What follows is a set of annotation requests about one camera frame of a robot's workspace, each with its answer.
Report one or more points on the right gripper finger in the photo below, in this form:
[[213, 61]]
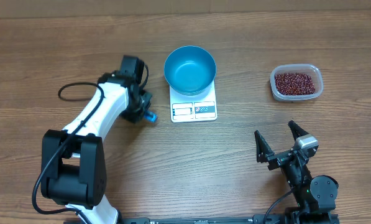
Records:
[[263, 150], [296, 130]]

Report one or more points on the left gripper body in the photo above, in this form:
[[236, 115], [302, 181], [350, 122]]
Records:
[[138, 109]]

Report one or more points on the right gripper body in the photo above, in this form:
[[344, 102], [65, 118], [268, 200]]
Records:
[[283, 157]]

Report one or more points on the red scoop blue handle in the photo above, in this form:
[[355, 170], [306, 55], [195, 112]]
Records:
[[150, 116]]

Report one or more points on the red beans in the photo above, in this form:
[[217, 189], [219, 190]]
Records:
[[294, 84]]

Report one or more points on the blue metal bowl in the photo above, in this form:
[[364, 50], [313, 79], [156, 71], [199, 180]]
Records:
[[190, 70]]

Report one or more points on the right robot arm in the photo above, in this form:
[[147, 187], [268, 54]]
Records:
[[315, 196]]

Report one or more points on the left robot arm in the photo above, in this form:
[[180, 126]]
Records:
[[73, 170]]

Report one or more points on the white kitchen scale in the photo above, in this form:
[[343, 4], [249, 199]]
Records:
[[196, 108]]

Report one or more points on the clear plastic container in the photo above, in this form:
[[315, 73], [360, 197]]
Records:
[[308, 69]]

